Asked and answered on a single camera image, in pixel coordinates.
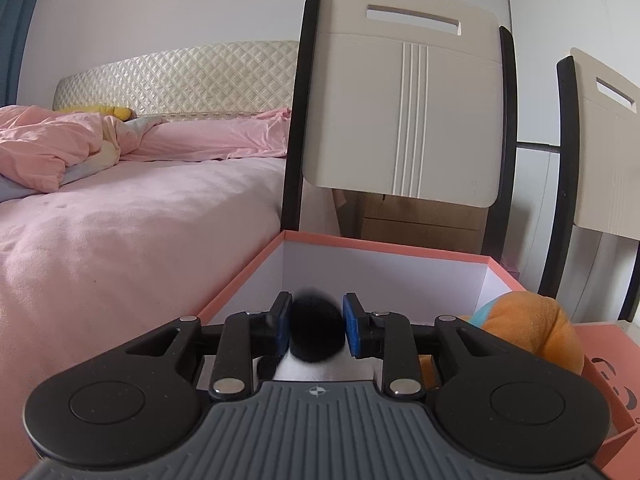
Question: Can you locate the black white panda plush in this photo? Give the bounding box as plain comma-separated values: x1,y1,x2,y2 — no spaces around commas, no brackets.
254,288,381,384

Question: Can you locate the pink bed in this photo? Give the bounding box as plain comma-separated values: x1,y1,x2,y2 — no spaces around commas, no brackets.
1,108,290,479

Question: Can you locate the cream folding chair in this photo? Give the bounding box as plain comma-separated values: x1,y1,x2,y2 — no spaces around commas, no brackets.
538,48,639,297
281,0,518,259

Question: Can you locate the left cream folding chair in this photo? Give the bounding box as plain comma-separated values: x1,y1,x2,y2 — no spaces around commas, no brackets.
281,0,518,259

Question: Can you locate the orange plush bear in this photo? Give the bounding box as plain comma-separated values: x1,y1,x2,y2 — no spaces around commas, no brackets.
416,290,586,391

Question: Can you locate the salmon pink box lid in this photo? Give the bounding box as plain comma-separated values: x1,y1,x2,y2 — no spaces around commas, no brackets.
574,323,640,479

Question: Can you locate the pink crumpled duvet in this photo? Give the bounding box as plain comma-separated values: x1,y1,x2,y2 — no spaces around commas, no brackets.
1,105,163,194

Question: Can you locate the salmon pink open box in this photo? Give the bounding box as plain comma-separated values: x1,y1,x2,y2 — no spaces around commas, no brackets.
200,232,522,324

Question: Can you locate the wooden nightstand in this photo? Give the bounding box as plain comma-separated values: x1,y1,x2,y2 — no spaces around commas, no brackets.
355,193,488,254

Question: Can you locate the cream quilted headboard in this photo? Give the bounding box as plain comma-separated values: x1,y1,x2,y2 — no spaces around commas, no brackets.
52,40,298,120

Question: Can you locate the right cream folding chair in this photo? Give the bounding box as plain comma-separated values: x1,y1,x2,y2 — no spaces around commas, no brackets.
538,48,639,297

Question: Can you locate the yellow plush toy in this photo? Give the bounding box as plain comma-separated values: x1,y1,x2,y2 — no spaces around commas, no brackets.
58,105,136,122

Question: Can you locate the blue curtain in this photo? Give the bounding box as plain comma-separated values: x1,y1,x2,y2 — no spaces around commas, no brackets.
0,0,37,106

